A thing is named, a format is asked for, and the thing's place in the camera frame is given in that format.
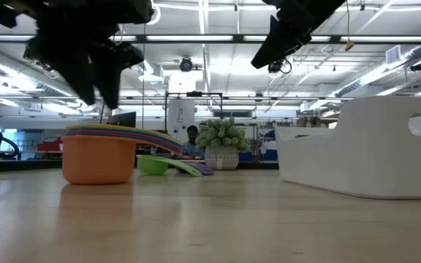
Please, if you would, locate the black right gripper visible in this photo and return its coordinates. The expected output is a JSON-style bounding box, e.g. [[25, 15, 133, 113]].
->
[[250, 0, 346, 69]]

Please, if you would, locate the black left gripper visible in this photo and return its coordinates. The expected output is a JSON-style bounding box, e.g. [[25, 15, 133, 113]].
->
[[12, 0, 155, 110]]

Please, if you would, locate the yellow measuring cup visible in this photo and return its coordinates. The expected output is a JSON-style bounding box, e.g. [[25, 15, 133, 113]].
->
[[66, 123, 184, 149]]

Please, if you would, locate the orange measuring cup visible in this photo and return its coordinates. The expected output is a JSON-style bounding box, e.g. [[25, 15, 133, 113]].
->
[[61, 134, 185, 186]]

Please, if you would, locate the green measuring cup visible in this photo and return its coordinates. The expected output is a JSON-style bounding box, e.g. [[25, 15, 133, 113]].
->
[[136, 154, 203, 178]]

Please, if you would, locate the purple measuring cup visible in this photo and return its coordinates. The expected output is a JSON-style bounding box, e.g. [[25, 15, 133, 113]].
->
[[186, 161, 215, 177]]

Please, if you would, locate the white plastic basket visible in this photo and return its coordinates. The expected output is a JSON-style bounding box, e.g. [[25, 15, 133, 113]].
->
[[274, 95, 421, 200]]

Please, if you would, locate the black ceiling device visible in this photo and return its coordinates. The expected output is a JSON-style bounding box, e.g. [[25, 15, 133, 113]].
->
[[268, 58, 292, 75], [179, 56, 194, 73]]

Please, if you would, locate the black monitor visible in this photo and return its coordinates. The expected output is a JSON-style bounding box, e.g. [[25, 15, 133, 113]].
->
[[107, 111, 137, 129]]

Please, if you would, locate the black overhead light beam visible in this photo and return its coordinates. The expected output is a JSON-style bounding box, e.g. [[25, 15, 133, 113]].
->
[[0, 34, 421, 45]]

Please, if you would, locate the red tool cart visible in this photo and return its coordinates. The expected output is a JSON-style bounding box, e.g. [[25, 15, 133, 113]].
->
[[37, 137, 64, 153]]

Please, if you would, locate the green plant in white pot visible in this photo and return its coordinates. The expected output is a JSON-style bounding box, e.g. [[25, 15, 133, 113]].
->
[[195, 117, 251, 171]]

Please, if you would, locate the blue storage bin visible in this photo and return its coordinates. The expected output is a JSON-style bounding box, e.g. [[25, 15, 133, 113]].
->
[[238, 149, 279, 161]]

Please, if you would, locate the black hanging cable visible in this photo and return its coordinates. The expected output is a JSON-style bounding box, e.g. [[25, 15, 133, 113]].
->
[[141, 21, 146, 129]]

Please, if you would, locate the yellow hanging cable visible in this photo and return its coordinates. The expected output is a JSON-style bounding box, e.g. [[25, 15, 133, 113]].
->
[[344, 0, 356, 52]]

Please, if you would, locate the silver ventilation duct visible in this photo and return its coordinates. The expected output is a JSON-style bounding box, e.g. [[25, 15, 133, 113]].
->
[[333, 43, 421, 98], [0, 43, 82, 98]]

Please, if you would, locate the black aluminium table frame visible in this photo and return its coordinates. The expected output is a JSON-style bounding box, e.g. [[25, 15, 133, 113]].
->
[[0, 159, 281, 172]]

